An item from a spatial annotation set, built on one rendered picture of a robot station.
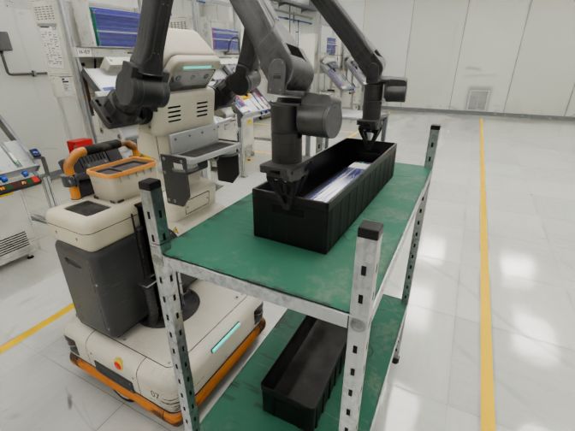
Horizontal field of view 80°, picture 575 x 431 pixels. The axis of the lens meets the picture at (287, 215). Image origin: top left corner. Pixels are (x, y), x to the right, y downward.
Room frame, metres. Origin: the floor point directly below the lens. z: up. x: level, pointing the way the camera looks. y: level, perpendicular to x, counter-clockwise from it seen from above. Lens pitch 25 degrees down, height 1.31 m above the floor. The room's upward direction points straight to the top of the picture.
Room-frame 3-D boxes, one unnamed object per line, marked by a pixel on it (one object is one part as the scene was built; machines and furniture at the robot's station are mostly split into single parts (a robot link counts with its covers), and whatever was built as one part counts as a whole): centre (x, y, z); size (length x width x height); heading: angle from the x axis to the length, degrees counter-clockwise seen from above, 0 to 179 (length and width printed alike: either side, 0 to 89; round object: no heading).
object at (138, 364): (1.26, 0.54, 0.16); 0.67 x 0.64 x 0.25; 61
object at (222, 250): (0.91, -0.12, 0.55); 0.91 x 0.46 x 1.10; 153
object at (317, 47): (7.75, -0.69, 0.95); 1.36 x 0.82 x 1.90; 63
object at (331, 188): (0.89, -0.14, 0.98); 0.51 x 0.07 x 0.03; 151
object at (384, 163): (0.89, -0.14, 1.01); 0.57 x 0.17 x 0.11; 151
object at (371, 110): (1.14, -0.27, 1.15); 0.10 x 0.07 x 0.07; 151
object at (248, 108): (4.51, 0.73, 0.65); 1.01 x 0.73 x 1.29; 63
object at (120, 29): (3.29, 1.42, 1.52); 0.51 x 0.13 x 0.27; 153
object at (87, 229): (1.30, 0.62, 0.59); 0.55 x 0.34 x 0.83; 151
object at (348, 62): (9.04, -1.36, 0.95); 1.36 x 0.82 x 1.90; 63
